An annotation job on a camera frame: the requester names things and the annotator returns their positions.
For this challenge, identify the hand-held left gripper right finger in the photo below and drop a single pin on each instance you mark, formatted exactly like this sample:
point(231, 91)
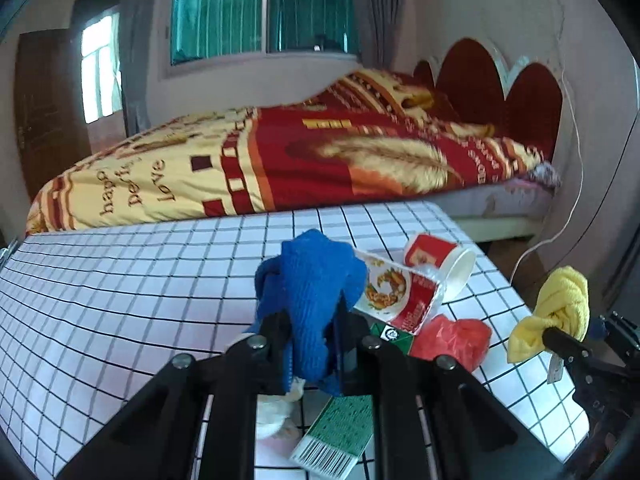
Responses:
point(362, 367)

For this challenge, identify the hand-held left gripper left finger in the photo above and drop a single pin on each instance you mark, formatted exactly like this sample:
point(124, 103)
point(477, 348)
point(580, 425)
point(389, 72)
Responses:
point(235, 360)

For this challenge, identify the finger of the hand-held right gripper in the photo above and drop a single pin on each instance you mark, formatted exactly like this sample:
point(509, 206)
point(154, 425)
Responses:
point(565, 342)
point(622, 332)

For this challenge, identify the yellow cloth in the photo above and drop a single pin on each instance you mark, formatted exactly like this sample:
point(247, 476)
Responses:
point(560, 300)

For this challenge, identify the blue cloth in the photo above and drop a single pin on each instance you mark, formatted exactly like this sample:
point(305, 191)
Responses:
point(310, 280)

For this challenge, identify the green carton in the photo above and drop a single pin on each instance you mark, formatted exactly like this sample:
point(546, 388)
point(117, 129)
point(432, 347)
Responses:
point(340, 425)

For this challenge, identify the white crumpled tissue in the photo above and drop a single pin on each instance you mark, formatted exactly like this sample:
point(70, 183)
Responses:
point(272, 415)

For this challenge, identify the printed red white paper cup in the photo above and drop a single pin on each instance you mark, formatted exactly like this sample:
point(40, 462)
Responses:
point(400, 292)

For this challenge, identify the red plastic bag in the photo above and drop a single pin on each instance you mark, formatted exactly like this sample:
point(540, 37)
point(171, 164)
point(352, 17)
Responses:
point(450, 341)

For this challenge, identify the checkered tablecloth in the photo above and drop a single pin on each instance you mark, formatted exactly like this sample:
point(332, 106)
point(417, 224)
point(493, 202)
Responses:
point(150, 285)

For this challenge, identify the mattress with purple sheet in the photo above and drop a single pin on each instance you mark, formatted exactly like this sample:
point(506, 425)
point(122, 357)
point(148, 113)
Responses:
point(490, 200)

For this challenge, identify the floral pillow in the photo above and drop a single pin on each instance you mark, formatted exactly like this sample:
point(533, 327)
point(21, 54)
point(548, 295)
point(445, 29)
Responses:
point(545, 176)

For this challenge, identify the red yellow printed blanket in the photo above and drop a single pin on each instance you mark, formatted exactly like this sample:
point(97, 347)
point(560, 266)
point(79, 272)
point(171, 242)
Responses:
point(280, 160)

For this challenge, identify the red scalloped headboard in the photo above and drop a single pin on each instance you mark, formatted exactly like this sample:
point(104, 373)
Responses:
point(470, 85)

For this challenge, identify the red yellow printed pillow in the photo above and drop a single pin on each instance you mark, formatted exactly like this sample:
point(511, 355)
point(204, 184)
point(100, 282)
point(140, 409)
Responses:
point(385, 90)

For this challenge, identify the brown wooden door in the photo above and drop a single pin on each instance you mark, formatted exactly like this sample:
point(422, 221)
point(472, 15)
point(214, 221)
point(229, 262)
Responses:
point(45, 105)

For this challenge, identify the small bright window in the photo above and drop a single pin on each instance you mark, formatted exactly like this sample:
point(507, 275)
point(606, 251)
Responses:
point(100, 70)

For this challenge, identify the grey curtain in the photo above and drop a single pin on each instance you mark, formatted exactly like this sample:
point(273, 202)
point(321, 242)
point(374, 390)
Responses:
point(135, 50)
point(375, 10)

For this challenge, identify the large window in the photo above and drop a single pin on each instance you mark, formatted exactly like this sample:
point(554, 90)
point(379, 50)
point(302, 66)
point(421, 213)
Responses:
point(220, 15)

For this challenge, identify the white bed frame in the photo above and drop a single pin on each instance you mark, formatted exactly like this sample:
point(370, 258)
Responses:
point(500, 229)

